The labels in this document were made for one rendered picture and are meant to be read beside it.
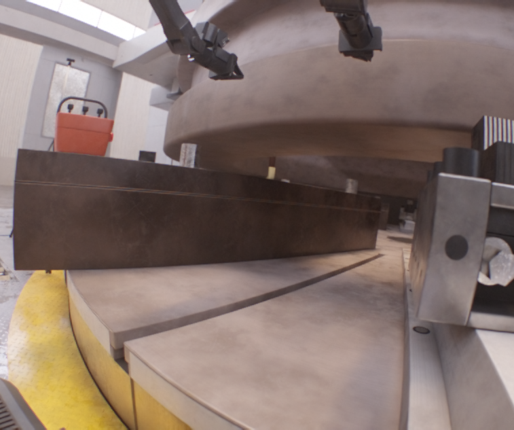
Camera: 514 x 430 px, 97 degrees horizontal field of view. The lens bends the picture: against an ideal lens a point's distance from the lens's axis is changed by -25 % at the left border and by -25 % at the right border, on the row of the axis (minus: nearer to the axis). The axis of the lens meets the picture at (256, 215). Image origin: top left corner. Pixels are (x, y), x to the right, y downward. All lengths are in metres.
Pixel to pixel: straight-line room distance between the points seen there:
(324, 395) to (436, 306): 0.22
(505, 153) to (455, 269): 0.22
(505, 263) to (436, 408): 0.22
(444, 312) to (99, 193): 0.96
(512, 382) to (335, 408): 0.27
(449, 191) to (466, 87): 0.50
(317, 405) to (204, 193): 0.90
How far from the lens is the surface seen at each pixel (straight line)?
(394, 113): 0.87
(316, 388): 0.54
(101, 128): 1.05
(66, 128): 1.03
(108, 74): 4.74
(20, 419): 0.54
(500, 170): 0.56
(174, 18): 0.81
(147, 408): 0.70
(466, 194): 0.46
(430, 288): 0.46
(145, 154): 2.23
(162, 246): 1.13
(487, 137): 0.69
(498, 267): 0.49
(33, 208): 1.02
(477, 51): 0.97
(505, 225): 0.59
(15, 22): 4.20
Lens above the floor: 0.62
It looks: 4 degrees down
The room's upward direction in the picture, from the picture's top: 6 degrees clockwise
